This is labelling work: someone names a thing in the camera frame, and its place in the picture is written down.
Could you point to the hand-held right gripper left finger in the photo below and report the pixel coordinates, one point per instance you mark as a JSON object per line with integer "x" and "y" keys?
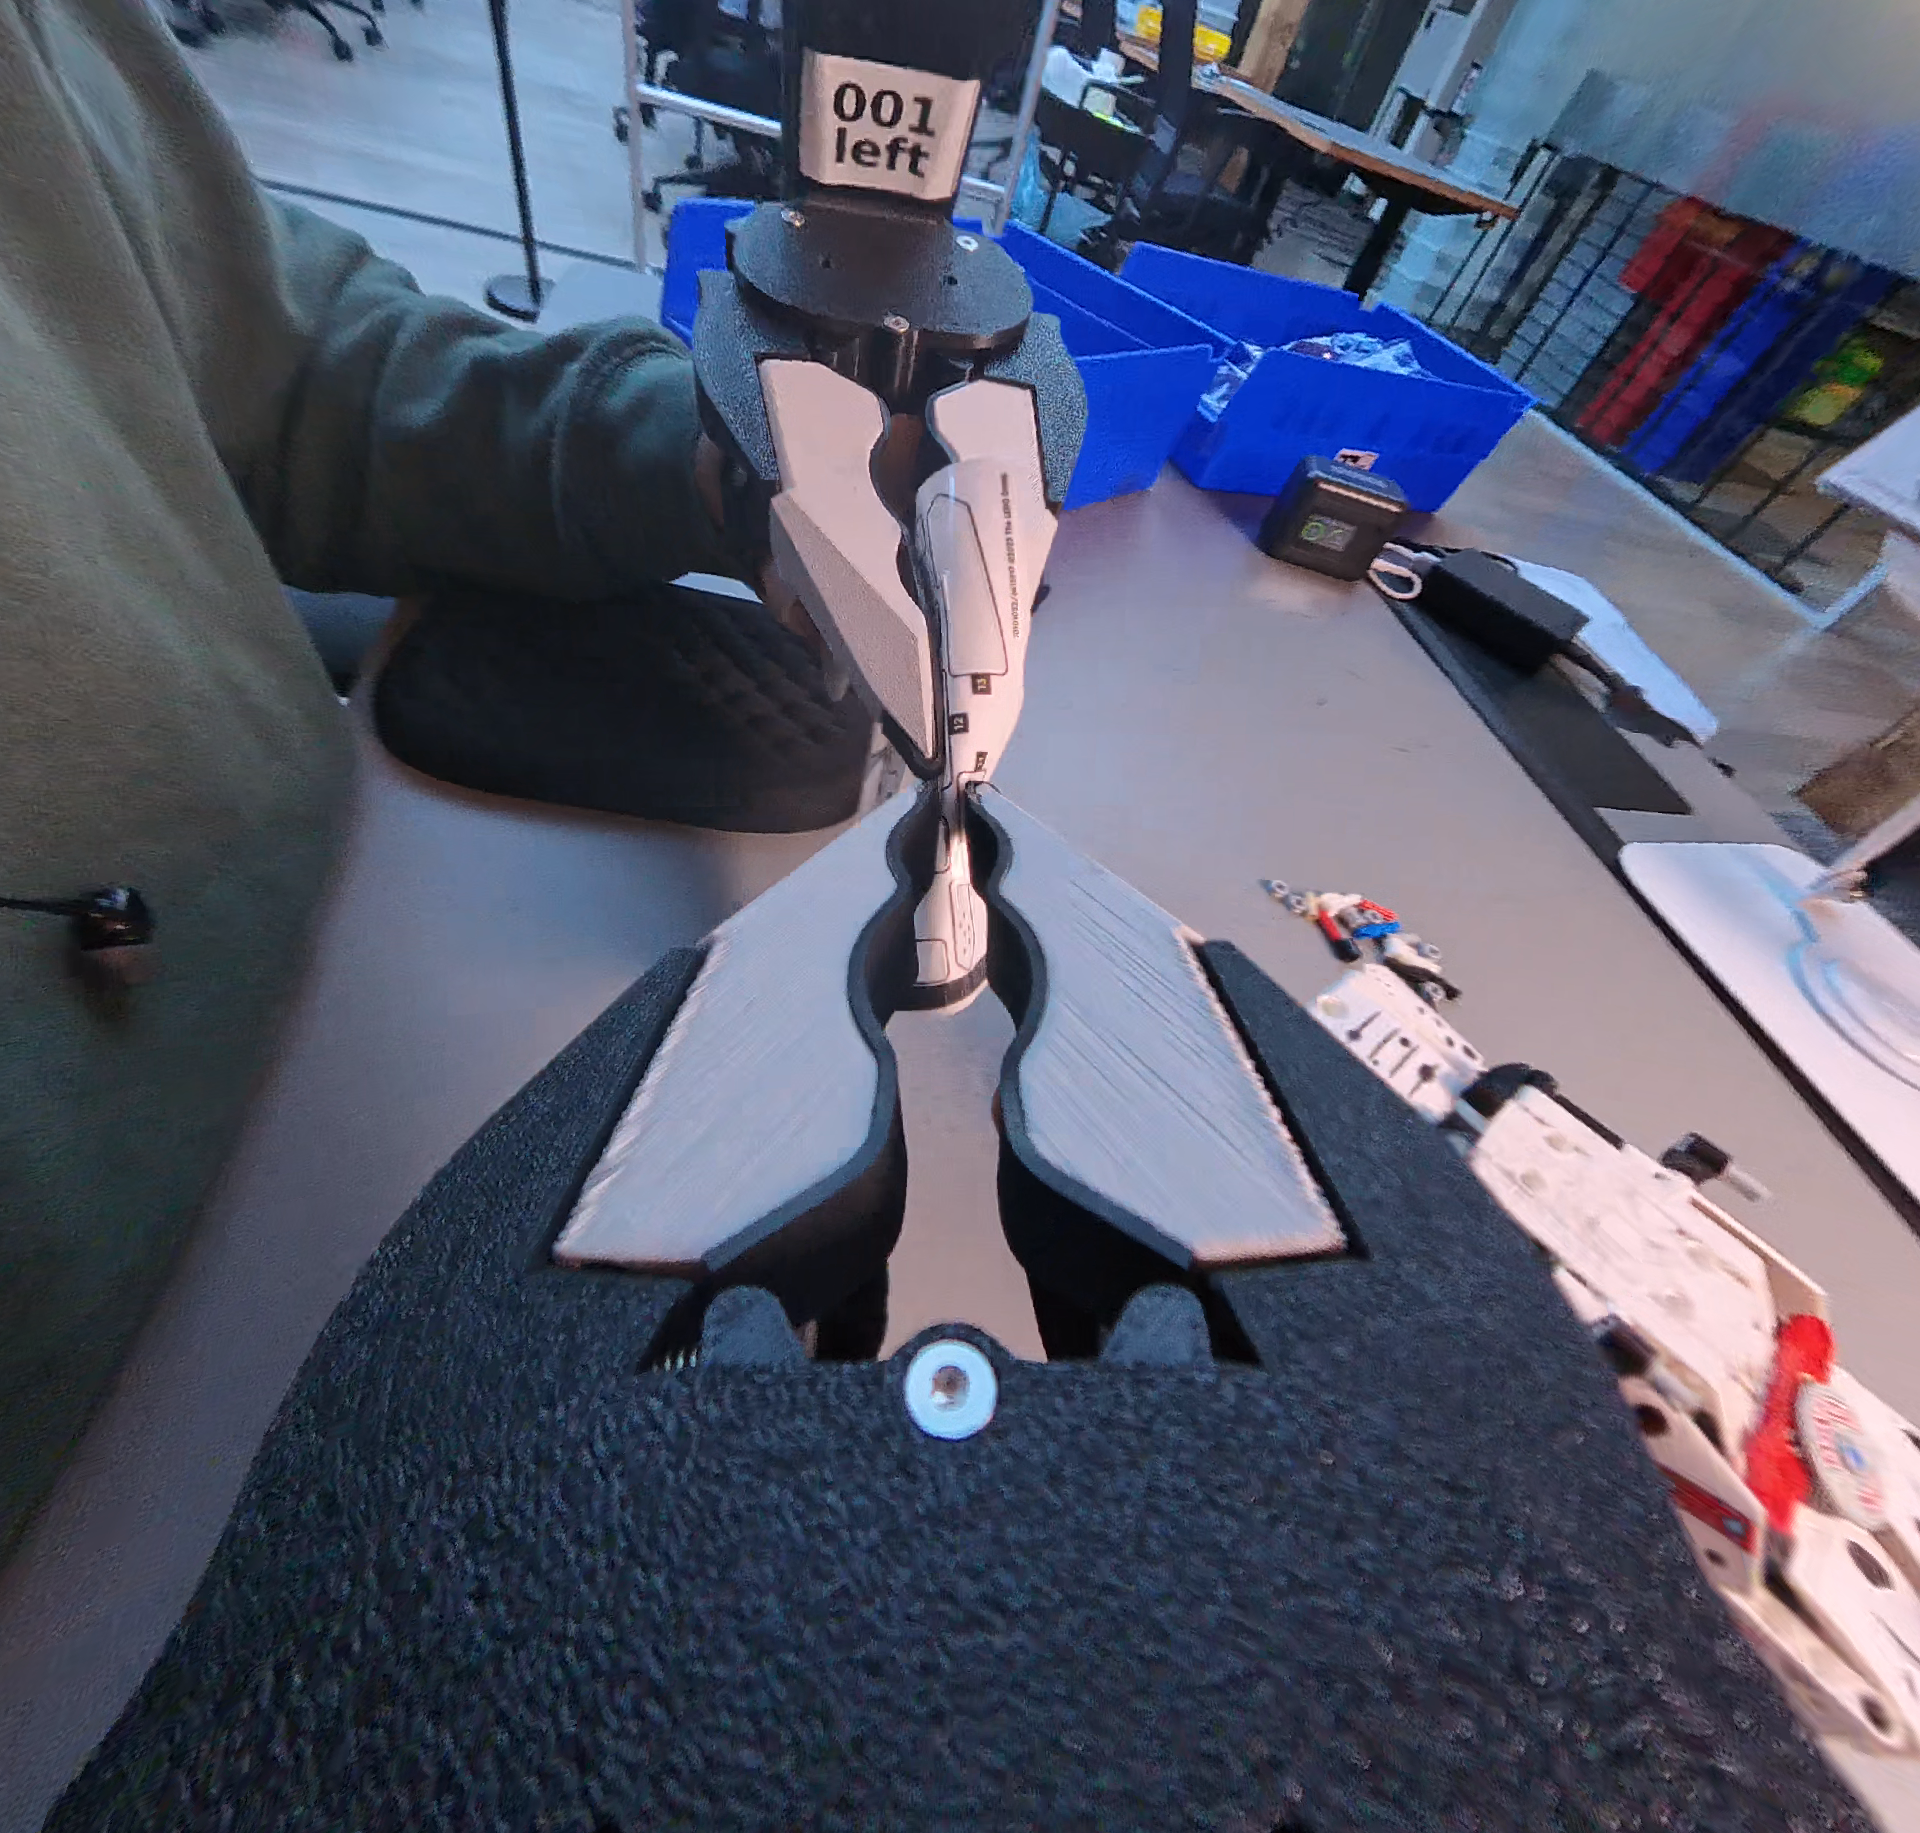
{"x": 736, "y": 1097}

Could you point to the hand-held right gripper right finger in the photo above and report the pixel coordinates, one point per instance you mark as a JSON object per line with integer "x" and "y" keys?
{"x": 1156, "y": 1097}

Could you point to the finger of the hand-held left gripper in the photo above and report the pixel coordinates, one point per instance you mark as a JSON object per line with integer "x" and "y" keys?
{"x": 841, "y": 543}
{"x": 996, "y": 423}

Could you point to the white sticker sheet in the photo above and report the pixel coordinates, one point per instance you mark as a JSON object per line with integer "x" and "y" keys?
{"x": 975, "y": 587}

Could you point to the white toy brick truck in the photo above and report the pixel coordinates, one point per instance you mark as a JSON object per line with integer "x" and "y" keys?
{"x": 1635, "y": 1232}

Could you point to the person's left hand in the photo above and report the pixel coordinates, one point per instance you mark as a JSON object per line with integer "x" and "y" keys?
{"x": 795, "y": 633}

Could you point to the blue plastic bin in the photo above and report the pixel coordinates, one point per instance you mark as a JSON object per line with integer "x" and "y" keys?
{"x": 1351, "y": 423}
{"x": 1141, "y": 423}

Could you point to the pile of small brick pieces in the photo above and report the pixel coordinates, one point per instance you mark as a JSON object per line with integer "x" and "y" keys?
{"x": 1356, "y": 926}

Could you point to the black quilted cushion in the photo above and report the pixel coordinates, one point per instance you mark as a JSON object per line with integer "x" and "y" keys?
{"x": 600, "y": 708}

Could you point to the black battery pack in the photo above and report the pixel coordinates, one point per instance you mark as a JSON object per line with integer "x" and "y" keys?
{"x": 1326, "y": 513}

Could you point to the black stanchion pole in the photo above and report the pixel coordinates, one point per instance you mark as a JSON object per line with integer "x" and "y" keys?
{"x": 511, "y": 138}

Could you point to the wooden desk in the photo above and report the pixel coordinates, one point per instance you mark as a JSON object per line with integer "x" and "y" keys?
{"x": 1351, "y": 138}

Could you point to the black power adapter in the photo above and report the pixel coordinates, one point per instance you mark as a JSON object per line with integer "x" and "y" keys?
{"x": 1501, "y": 611}

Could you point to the white paper sheet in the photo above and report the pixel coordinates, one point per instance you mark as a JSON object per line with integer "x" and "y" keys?
{"x": 1642, "y": 671}

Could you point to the rack of coloured bins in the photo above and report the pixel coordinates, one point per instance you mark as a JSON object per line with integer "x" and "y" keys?
{"x": 1696, "y": 302}

